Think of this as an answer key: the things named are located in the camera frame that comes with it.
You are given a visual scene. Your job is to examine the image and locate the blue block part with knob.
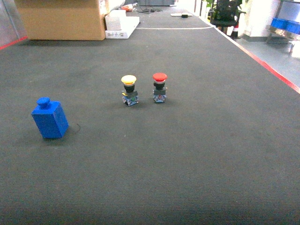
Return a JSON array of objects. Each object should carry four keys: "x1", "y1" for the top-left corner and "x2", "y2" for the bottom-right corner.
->
[{"x1": 31, "y1": 97, "x2": 69, "y2": 139}]

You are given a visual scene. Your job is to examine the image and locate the red mushroom push button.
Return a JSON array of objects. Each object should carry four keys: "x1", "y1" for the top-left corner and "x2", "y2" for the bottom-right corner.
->
[{"x1": 153, "y1": 73, "x2": 167, "y2": 103}]

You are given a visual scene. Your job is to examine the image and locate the yellow mushroom push button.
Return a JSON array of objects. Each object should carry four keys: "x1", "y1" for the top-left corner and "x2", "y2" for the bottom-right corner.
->
[{"x1": 121, "y1": 75, "x2": 139, "y2": 106}]

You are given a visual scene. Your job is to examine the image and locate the white flat carton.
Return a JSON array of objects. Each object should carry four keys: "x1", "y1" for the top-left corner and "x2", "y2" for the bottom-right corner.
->
[{"x1": 105, "y1": 16, "x2": 140, "y2": 39}]

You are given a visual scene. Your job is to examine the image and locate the white small carton on top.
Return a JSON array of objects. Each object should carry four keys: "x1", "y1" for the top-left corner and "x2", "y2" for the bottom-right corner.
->
[{"x1": 105, "y1": 10, "x2": 127, "y2": 30}]

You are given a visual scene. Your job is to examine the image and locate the black office chair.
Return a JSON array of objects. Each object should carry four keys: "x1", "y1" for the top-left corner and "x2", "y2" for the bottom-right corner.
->
[{"x1": 208, "y1": 0, "x2": 246, "y2": 32}]

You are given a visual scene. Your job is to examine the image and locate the large brown cardboard box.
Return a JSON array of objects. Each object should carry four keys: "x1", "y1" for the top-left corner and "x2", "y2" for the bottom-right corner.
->
[{"x1": 15, "y1": 0, "x2": 106, "y2": 41}]

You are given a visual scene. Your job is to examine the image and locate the stainless steel flow rack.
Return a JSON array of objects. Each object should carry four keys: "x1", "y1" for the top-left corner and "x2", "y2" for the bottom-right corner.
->
[{"x1": 266, "y1": 0, "x2": 300, "y2": 55}]

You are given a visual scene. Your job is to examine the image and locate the red conveyor side rail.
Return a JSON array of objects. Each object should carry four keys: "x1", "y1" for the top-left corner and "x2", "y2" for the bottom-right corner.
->
[{"x1": 209, "y1": 23, "x2": 300, "y2": 93}]

